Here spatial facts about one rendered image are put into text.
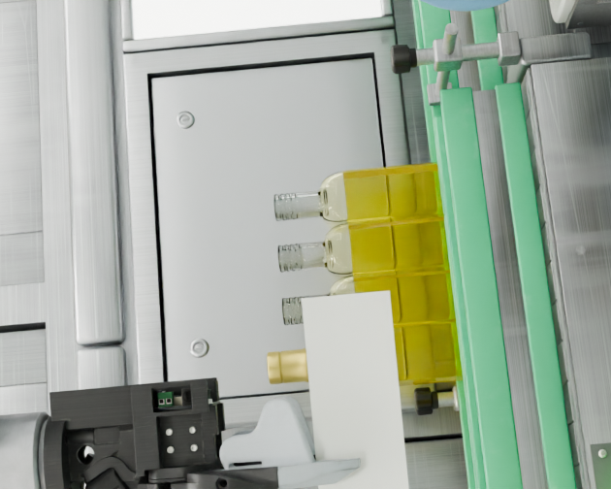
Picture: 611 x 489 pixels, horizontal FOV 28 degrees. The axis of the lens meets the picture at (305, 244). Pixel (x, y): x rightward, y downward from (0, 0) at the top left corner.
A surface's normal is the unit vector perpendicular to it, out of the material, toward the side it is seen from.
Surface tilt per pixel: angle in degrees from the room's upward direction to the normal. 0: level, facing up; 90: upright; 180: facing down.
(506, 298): 90
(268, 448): 76
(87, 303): 90
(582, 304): 90
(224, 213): 90
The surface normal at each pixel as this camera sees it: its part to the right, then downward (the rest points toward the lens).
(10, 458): -0.04, -0.36
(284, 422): -0.26, -0.07
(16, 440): -0.07, -0.56
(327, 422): -0.03, -0.10
